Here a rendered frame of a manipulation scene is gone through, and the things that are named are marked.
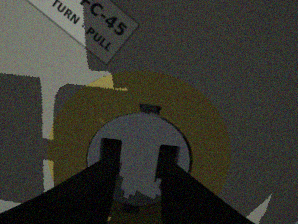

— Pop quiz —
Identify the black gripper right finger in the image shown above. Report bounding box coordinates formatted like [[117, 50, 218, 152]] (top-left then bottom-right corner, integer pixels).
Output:
[[161, 163, 254, 224]]

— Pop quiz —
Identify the grey cylinder with slots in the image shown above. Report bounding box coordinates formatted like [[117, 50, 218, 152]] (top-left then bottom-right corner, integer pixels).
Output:
[[86, 104, 190, 205]]

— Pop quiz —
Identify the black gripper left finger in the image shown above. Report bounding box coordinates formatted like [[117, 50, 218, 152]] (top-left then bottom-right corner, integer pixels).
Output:
[[0, 156, 118, 224]]

